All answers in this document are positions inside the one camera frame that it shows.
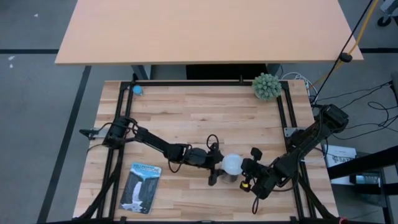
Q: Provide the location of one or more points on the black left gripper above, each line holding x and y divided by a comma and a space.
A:
206, 158

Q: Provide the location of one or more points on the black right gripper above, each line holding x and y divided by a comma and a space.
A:
264, 179

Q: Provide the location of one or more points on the white reflector lightbulb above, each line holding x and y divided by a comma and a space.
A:
232, 163

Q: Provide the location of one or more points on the round brass lamp socket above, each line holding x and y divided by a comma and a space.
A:
229, 178

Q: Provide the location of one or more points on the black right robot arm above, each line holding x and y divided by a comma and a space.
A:
311, 140

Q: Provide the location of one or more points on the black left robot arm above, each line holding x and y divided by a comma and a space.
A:
155, 144

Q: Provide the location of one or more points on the yellow tape tag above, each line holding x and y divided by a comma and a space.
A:
245, 186

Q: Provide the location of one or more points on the Yellowstone waterfall book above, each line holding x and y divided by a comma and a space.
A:
140, 188

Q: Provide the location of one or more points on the green artificial plant ball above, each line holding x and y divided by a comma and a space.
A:
266, 86

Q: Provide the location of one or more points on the black desk panel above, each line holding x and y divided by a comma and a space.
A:
227, 71

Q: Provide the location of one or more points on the white cardboard box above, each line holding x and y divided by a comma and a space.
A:
340, 155

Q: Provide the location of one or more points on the small blue cap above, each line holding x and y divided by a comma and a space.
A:
138, 90

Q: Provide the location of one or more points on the black metal stand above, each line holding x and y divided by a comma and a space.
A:
357, 163

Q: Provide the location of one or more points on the grey metal box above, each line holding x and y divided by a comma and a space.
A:
368, 180

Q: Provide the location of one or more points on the beige desk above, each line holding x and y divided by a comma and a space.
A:
205, 31

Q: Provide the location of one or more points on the chair caster wheel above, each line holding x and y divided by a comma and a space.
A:
385, 20

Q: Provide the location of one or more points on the black aluminium table frame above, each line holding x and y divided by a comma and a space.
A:
202, 83

